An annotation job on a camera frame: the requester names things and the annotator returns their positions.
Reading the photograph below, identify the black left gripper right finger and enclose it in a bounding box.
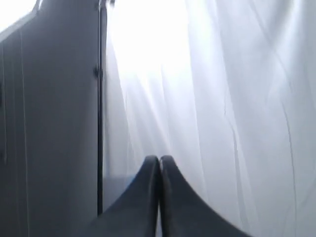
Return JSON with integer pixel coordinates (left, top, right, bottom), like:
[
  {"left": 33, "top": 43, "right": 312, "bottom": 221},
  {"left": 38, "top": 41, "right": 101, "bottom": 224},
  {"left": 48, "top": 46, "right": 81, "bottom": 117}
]
[{"left": 159, "top": 156, "right": 249, "bottom": 237}]

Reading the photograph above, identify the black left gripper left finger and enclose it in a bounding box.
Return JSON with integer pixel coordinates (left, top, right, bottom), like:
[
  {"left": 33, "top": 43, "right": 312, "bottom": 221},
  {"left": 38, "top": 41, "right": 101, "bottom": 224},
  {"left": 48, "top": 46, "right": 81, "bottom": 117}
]
[{"left": 81, "top": 156, "right": 160, "bottom": 237}]

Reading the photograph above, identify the white sheer curtain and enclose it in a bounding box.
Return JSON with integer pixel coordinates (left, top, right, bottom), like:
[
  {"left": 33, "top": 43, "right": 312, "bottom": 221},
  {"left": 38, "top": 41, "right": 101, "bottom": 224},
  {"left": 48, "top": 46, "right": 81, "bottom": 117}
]
[{"left": 103, "top": 0, "right": 316, "bottom": 237}]

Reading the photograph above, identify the dark grey panel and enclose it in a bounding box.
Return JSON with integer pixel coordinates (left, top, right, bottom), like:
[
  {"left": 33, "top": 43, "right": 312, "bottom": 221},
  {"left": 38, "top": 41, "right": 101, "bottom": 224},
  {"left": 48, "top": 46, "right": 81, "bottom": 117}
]
[{"left": 0, "top": 0, "right": 98, "bottom": 237}]

